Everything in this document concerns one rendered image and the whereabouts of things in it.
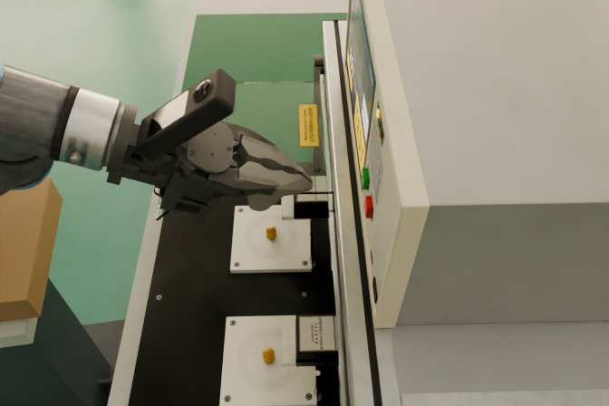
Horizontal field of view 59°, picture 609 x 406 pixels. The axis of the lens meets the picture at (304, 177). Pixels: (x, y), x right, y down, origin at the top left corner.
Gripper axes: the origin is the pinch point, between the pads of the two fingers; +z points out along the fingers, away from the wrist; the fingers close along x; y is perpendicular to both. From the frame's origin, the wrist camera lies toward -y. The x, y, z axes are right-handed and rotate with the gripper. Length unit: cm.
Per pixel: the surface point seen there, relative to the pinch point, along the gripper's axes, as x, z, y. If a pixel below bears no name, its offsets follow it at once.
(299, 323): 1.9, 12.7, 29.0
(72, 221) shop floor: -84, -28, 144
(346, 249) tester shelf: 4.7, 7.4, 4.6
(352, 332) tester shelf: 14.8, 7.3, 4.6
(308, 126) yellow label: -21.1, 6.1, 10.6
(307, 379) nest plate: 7.0, 17.5, 36.6
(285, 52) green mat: -84, 15, 41
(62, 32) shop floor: -209, -62, 160
